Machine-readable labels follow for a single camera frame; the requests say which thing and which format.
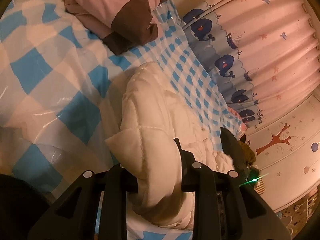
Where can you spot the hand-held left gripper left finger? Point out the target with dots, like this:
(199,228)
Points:
(115,182)

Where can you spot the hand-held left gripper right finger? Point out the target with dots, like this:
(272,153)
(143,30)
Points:
(187,163)

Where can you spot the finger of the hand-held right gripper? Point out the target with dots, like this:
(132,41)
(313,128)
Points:
(230,147)

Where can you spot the white quilted duvet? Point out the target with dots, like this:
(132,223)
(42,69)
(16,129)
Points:
(155,120)

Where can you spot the red striped object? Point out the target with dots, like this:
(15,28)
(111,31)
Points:
(260,189)

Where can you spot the brown plush toy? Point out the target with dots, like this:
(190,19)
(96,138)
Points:
(248,153)

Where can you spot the pink cloth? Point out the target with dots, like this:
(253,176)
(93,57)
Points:
(236,117)

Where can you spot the patterned floor mat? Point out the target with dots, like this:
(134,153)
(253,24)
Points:
(301,210)

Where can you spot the blue small-check bed sheet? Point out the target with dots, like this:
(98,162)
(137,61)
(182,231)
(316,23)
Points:
(190,75)

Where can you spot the blue large-check duvet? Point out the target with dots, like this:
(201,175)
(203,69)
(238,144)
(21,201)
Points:
(50,67)

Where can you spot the pink whale-print curtain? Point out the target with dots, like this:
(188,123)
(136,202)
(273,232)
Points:
(265,20)

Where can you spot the pink pillow with brown band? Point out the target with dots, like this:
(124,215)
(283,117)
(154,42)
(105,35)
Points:
(95,26)
(120,0)

